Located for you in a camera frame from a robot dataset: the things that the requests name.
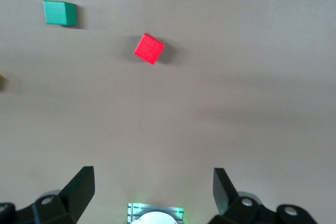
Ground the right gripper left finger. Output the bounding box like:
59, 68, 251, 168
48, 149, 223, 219
0, 166, 96, 224

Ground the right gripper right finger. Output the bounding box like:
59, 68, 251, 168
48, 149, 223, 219
207, 167, 318, 224

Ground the red wooden block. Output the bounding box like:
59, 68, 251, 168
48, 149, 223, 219
133, 33, 165, 66

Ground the green wooden block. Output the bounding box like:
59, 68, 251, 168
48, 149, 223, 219
43, 0, 77, 27

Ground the brown paper table cover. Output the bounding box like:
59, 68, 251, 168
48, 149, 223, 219
0, 0, 336, 224

